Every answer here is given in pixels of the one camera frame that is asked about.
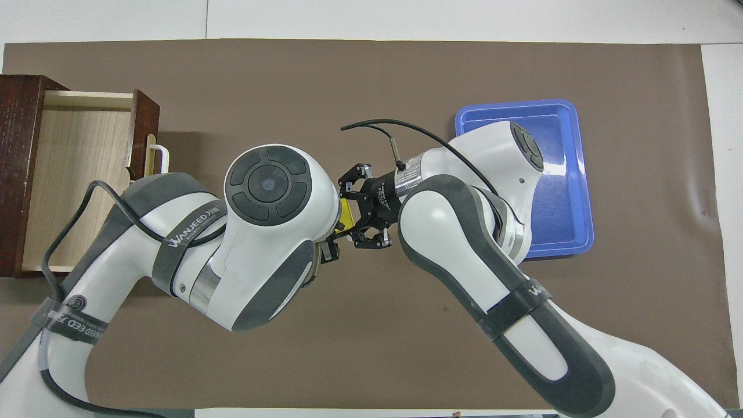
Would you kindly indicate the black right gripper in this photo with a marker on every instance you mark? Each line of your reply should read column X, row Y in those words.
column 380, row 203

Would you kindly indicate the yellow cube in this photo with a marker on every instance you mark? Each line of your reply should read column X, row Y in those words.
column 347, row 216

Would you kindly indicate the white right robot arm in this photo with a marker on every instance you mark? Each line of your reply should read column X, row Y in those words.
column 458, row 244

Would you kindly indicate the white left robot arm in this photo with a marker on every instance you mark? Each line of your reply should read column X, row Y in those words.
column 255, row 249

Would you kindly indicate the brown table mat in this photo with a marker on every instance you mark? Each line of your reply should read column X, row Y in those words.
column 371, row 87

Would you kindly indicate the blue plastic tray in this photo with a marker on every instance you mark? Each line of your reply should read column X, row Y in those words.
column 563, row 203

